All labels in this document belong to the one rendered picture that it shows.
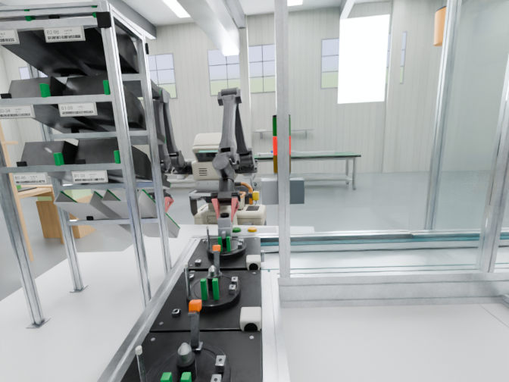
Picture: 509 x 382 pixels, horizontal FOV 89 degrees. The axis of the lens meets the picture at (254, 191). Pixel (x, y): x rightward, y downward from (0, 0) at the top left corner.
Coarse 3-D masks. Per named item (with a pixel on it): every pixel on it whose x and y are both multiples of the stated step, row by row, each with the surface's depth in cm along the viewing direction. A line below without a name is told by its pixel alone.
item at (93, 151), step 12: (84, 144) 70; (96, 144) 69; (108, 144) 68; (84, 156) 69; (96, 156) 68; (108, 156) 67; (144, 156) 78; (144, 168) 78; (120, 180) 84; (144, 180) 82
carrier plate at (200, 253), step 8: (200, 240) 101; (248, 240) 99; (256, 240) 99; (200, 248) 94; (248, 248) 92; (256, 248) 92; (192, 256) 88; (200, 256) 87; (192, 264) 82; (200, 264) 82; (208, 264) 82; (224, 264) 81; (232, 264) 81; (240, 264) 81
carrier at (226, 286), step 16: (192, 272) 77; (208, 272) 64; (224, 272) 76; (240, 272) 76; (256, 272) 76; (176, 288) 69; (192, 288) 66; (208, 288) 64; (224, 288) 65; (240, 288) 65; (256, 288) 68; (176, 304) 63; (208, 304) 59; (224, 304) 60; (240, 304) 62; (256, 304) 62; (160, 320) 57; (176, 320) 57; (208, 320) 57; (224, 320) 57; (240, 320) 54; (256, 320) 54
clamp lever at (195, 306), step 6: (192, 300) 48; (198, 300) 48; (192, 306) 47; (198, 306) 47; (192, 312) 45; (198, 312) 47; (192, 318) 47; (198, 318) 47; (192, 324) 46; (198, 324) 47; (192, 330) 46; (198, 330) 47; (192, 336) 46; (198, 336) 47; (192, 342) 46; (198, 342) 46
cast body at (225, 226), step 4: (220, 216) 87; (224, 216) 87; (228, 216) 87; (220, 220) 86; (224, 220) 86; (228, 220) 86; (220, 224) 86; (224, 224) 86; (228, 224) 86; (232, 224) 90; (220, 228) 86; (224, 228) 86; (228, 228) 86; (232, 228) 90; (220, 232) 86; (224, 232) 85; (228, 232) 86; (224, 236) 84
